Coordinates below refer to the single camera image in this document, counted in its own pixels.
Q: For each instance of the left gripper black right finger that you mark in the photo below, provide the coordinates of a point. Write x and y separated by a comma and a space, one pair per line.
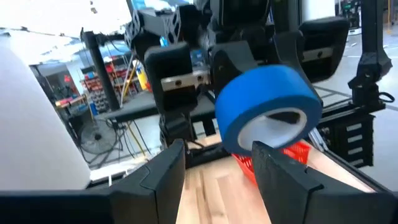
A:
289, 193

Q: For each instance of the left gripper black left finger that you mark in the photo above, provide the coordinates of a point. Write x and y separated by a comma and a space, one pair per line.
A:
155, 193

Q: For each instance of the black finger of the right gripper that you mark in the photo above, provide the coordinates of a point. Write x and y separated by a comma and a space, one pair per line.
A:
230, 59
289, 49

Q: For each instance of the blue tape roll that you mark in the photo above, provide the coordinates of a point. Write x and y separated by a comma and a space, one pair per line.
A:
248, 93

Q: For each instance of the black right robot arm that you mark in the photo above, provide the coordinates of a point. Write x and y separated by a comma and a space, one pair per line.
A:
149, 25

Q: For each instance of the yellow background object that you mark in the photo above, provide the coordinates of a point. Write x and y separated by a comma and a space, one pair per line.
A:
142, 76

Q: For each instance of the red plastic basket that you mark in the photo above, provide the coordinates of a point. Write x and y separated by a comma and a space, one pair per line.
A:
298, 151

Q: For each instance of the shelf with red bins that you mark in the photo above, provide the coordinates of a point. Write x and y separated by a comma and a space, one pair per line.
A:
118, 74

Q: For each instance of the dark grey desk top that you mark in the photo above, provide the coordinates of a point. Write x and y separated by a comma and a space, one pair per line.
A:
140, 107

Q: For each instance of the black pole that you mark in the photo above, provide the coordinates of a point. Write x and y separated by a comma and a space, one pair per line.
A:
101, 71

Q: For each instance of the black vented box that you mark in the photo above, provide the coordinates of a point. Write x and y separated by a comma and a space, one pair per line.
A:
339, 140

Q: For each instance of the black floor fan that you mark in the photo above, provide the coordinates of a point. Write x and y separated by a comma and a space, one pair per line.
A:
98, 137

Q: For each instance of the white shade wooden base lamp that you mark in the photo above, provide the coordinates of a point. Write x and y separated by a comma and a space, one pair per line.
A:
37, 140

